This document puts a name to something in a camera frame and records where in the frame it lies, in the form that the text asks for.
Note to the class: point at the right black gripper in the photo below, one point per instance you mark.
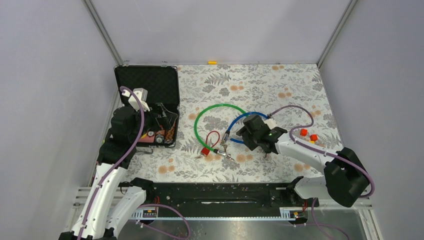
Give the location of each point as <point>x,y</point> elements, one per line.
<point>245,133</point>

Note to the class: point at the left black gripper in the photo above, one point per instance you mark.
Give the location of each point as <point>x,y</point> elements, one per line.
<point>165,123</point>

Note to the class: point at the blue cable lock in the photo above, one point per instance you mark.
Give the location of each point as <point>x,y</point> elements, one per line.
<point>237,121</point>

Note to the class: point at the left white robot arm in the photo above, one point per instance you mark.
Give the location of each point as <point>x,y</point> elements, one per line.
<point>98,219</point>

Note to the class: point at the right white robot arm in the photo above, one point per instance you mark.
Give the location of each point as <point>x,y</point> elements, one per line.
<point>343,179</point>

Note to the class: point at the black poker chip case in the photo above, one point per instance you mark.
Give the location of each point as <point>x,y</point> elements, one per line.
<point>162,85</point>

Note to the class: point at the floral tablecloth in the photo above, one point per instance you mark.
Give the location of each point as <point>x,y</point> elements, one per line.
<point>295,93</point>

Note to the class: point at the red cube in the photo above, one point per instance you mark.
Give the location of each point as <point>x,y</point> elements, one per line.
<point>303,132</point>
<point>313,137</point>

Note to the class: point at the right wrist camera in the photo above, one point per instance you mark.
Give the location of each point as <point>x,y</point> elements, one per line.
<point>271,123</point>

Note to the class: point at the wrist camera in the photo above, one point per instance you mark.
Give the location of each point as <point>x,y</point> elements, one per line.
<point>271,123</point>
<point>137,99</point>

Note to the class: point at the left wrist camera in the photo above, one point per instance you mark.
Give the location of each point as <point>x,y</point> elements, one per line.
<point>137,99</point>

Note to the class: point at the green cable lock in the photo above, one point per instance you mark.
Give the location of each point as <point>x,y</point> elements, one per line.
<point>206,123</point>

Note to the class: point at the red cable padlock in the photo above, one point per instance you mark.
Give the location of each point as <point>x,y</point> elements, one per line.
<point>211,140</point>

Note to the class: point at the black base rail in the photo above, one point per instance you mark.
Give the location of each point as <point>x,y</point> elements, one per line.
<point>221,200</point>

